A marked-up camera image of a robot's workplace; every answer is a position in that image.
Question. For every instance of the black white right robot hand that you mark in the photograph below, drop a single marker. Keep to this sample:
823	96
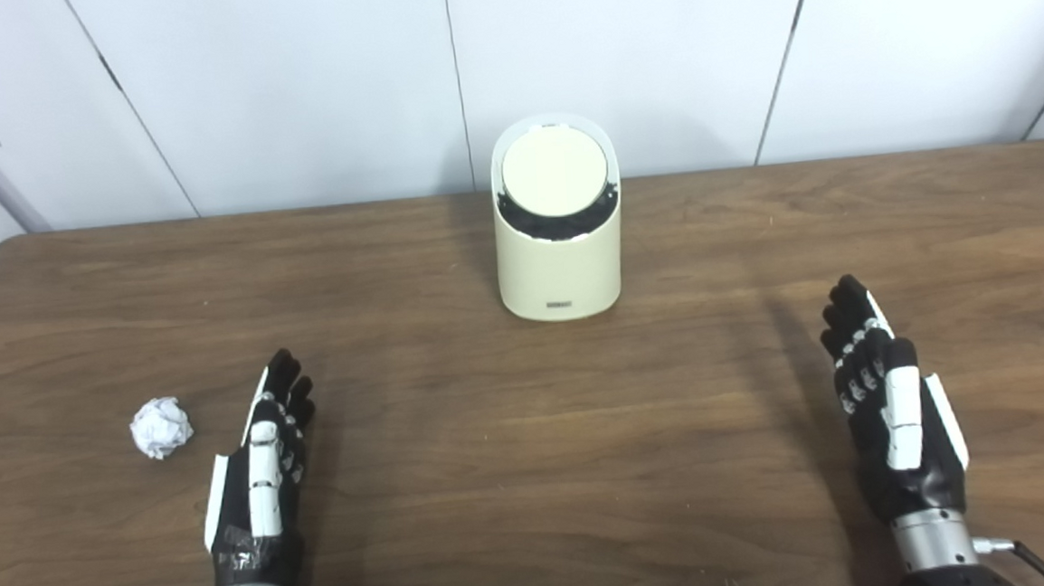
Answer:
902	424

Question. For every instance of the white paper ball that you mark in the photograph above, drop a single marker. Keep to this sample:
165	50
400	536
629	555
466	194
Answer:
160	427

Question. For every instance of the cream-colored desktop bin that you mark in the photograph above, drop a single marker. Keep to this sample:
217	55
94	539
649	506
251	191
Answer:
560	272

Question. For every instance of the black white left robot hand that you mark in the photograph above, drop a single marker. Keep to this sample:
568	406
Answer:
266	472

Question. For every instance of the cream round bin lid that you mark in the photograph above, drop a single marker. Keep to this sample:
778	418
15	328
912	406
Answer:
554	169

